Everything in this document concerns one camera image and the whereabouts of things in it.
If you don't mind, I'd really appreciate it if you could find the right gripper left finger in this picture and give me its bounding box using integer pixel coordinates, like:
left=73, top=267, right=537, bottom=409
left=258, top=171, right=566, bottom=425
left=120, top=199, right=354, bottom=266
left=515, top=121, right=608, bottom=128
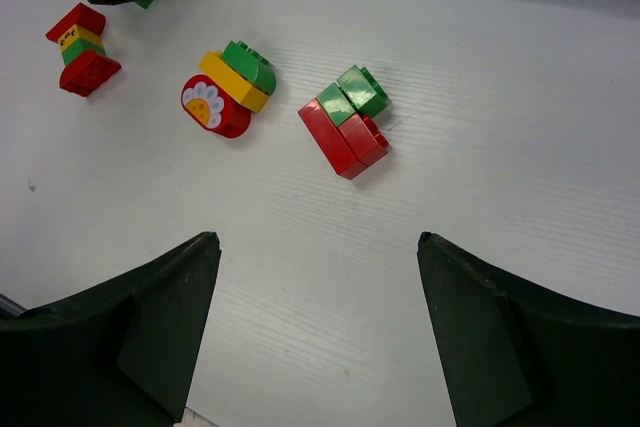
left=1, top=232, right=221, bottom=426

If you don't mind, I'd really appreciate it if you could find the red green lego stack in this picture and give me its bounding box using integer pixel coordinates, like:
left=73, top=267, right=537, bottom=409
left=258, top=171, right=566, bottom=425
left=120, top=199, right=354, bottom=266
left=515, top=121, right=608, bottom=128
left=298, top=65, right=390, bottom=180

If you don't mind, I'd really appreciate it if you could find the flower lego stack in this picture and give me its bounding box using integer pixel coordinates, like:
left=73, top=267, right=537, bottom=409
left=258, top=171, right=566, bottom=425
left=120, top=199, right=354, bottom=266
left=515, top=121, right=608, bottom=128
left=180, top=41, right=277, bottom=139

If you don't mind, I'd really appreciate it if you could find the red yellow green lego figure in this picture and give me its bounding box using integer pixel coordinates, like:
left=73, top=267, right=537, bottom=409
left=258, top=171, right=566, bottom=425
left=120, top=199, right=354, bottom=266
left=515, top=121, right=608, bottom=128
left=45, top=3, right=122, bottom=98

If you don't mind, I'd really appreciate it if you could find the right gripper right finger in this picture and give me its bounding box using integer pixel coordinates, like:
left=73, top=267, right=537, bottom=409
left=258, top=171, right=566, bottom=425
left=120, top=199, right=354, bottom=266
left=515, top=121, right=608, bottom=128
left=417, top=232, right=639, bottom=426

